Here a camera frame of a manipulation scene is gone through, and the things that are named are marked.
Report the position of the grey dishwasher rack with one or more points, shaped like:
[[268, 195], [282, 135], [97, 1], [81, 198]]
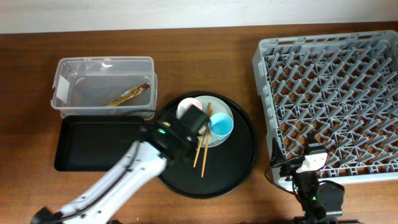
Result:
[[339, 88]]

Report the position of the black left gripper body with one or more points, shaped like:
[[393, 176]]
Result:
[[192, 141]]

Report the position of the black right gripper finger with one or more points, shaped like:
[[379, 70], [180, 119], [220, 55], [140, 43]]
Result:
[[314, 147], [276, 155]]

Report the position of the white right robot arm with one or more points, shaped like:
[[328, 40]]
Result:
[[321, 201]]

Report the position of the blue plastic cup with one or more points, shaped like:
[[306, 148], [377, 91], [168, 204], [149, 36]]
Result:
[[221, 125]]

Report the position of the gold snack wrapper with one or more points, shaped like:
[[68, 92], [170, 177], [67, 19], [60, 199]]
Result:
[[130, 93]]

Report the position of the pink plastic cup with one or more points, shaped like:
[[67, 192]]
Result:
[[185, 104]]

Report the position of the black rectangular tray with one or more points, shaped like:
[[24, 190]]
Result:
[[95, 143]]

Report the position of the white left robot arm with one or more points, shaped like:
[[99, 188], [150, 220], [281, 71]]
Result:
[[167, 138]]

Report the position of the grey round plate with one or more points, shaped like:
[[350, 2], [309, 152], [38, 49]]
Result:
[[218, 106]]

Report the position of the wooden chopstick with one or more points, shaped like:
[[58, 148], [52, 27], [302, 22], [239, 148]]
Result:
[[202, 135], [206, 145]]

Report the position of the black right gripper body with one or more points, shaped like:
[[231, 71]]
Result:
[[290, 165]]

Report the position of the clear plastic bin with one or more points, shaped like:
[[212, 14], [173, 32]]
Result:
[[87, 85]]

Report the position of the round black tray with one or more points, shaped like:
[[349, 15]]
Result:
[[227, 164]]

